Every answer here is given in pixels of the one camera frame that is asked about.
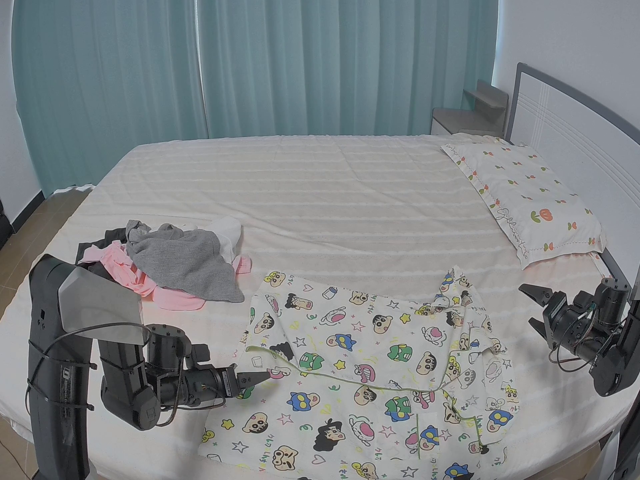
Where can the blue-green curtain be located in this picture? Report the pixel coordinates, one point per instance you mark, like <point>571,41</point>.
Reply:
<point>350,43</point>
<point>110,68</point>

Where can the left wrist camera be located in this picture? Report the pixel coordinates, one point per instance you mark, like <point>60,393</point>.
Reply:
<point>199,355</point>

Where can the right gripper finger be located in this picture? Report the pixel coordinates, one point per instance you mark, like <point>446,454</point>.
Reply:
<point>542,298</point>
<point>545,335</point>

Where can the bed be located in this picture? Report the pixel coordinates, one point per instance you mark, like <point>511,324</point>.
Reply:
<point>350,193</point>

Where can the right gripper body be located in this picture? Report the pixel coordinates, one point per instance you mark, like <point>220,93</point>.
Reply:
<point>570,330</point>

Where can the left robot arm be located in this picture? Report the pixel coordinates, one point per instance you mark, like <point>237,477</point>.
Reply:
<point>55,393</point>

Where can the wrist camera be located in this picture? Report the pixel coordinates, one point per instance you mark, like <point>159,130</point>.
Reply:
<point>584,302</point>
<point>199,355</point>

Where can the white printed pyjama top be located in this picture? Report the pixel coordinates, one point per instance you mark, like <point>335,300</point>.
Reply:
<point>360,368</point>

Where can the grey bedside table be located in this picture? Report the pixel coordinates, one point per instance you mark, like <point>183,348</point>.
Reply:
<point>467,113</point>

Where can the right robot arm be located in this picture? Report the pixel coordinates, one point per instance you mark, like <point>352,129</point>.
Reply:
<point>612,363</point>

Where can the white printed pillow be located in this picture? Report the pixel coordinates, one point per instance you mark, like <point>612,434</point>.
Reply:
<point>530,193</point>

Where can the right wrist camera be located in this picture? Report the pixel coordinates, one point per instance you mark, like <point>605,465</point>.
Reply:
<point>584,302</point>

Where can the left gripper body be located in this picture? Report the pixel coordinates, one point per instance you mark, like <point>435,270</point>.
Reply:
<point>207,385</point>

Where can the pile of clothes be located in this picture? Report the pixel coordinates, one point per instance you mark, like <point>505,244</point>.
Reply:
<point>185,263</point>

